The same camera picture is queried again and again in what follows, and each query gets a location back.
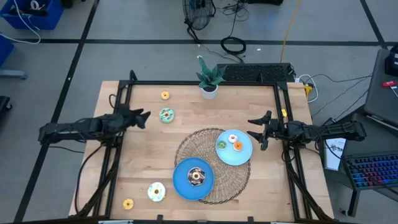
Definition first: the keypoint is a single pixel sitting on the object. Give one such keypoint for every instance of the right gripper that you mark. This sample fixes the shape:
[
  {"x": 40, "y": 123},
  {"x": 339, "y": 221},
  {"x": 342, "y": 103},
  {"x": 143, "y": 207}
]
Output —
[{"x": 273, "y": 129}]

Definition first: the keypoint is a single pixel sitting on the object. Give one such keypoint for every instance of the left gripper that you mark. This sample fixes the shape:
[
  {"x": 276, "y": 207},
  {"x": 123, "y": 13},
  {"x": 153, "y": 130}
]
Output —
[{"x": 126, "y": 119}]

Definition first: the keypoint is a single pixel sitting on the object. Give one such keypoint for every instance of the large mint green donut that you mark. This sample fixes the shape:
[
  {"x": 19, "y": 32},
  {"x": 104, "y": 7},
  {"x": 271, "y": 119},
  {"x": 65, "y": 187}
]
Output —
[{"x": 163, "y": 112}]

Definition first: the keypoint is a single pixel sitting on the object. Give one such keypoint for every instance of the small orange donut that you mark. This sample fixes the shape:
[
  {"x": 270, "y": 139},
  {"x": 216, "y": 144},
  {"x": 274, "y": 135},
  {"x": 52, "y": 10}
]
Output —
[{"x": 235, "y": 143}]

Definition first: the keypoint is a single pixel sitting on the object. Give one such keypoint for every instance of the small white pink donut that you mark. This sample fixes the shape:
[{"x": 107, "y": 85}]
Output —
[{"x": 230, "y": 137}]

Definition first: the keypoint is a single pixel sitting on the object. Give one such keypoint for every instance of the small green donut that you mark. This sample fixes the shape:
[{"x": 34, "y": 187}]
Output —
[{"x": 219, "y": 143}]

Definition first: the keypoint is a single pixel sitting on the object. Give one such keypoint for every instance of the large white donut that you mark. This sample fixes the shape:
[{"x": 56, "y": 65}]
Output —
[{"x": 151, "y": 188}]

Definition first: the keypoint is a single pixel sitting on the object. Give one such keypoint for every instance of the large chocolate donut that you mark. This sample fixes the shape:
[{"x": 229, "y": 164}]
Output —
[{"x": 190, "y": 179}]

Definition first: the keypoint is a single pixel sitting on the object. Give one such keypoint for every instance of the small yellow donut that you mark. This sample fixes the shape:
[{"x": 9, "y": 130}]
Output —
[
  {"x": 163, "y": 93},
  {"x": 125, "y": 201}
]

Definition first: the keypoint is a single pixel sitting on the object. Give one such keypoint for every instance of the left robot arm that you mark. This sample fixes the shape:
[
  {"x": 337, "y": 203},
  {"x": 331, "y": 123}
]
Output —
[{"x": 71, "y": 129}]

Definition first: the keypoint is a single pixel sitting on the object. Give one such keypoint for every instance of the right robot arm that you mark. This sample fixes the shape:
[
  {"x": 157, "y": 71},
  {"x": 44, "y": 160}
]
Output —
[{"x": 329, "y": 132}]

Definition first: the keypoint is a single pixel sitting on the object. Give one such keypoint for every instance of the light aqua plate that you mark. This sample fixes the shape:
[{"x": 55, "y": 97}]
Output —
[{"x": 233, "y": 157}]

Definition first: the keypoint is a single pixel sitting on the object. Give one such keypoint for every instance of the black perforated computer case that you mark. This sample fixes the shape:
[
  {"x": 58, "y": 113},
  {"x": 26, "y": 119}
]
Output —
[{"x": 258, "y": 73}]

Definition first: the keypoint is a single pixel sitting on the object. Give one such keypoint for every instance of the round woven placemat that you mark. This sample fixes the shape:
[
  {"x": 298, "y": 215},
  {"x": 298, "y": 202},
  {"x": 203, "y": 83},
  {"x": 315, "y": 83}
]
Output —
[{"x": 230, "y": 180}]

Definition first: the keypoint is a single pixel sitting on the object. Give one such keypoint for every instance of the white plant pot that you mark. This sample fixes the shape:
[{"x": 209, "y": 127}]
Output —
[{"x": 210, "y": 94}]

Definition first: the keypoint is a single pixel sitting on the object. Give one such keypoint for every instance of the green snake plant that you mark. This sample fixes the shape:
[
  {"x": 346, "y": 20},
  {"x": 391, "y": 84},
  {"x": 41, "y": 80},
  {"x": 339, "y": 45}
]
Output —
[{"x": 208, "y": 77}]

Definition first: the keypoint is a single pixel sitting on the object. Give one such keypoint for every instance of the white paper sheet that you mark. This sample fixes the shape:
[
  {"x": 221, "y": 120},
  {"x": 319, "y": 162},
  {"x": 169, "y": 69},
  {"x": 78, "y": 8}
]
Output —
[{"x": 334, "y": 155}]

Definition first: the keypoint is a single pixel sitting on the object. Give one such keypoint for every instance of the blue plate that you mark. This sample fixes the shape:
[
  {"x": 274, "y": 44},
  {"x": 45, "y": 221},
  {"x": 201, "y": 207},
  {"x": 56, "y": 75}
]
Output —
[{"x": 183, "y": 189}]

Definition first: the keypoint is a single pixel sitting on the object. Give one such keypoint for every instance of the black floor fan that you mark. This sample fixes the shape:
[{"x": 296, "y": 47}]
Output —
[{"x": 197, "y": 12}]

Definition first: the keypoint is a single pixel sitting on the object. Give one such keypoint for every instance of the backlit rainbow keyboard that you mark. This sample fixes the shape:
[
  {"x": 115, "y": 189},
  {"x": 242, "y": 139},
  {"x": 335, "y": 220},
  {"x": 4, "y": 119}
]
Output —
[{"x": 373, "y": 171}]

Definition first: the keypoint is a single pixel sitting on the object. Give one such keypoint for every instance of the grey side table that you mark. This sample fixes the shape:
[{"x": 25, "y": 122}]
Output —
[{"x": 377, "y": 99}]

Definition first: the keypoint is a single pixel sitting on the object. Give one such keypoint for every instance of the blue storage bin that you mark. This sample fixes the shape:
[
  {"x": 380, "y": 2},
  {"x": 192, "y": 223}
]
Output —
[
  {"x": 46, "y": 21},
  {"x": 5, "y": 49}
]

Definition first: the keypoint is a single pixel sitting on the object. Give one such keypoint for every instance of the small red device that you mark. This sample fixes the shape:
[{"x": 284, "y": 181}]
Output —
[{"x": 388, "y": 84}]

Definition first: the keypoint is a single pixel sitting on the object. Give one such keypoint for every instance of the black rig frame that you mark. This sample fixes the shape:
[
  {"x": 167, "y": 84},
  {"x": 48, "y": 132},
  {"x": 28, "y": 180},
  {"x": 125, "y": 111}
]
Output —
[{"x": 171, "y": 83}]

